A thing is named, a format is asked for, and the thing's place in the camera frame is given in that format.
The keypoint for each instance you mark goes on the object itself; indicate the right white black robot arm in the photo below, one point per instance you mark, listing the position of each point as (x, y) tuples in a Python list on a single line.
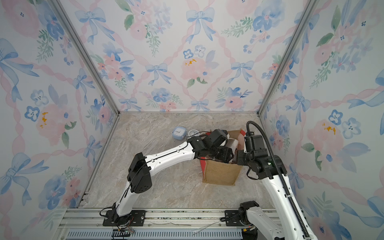
[(293, 224)]

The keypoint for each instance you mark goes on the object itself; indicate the white round alarm clock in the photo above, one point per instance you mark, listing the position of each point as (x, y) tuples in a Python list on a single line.
[(193, 133)]

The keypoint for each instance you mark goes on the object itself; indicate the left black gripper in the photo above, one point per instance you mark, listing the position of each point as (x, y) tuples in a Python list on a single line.
[(227, 156)]

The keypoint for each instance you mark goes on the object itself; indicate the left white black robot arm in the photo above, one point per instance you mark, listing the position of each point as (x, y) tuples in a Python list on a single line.
[(143, 168)]

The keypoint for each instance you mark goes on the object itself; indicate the aluminium front rail frame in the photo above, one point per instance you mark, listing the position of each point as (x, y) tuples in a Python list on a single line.
[(159, 224)]

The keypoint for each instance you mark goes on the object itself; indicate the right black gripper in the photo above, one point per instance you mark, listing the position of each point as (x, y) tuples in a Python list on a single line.
[(239, 157)]

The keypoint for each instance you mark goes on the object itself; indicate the blue square alarm clock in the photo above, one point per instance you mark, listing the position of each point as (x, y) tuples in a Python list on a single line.
[(179, 133)]

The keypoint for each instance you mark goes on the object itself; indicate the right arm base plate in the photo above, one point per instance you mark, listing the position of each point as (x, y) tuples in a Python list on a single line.
[(232, 219)]

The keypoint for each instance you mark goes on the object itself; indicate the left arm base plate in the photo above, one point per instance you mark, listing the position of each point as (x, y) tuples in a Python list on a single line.
[(135, 219)]

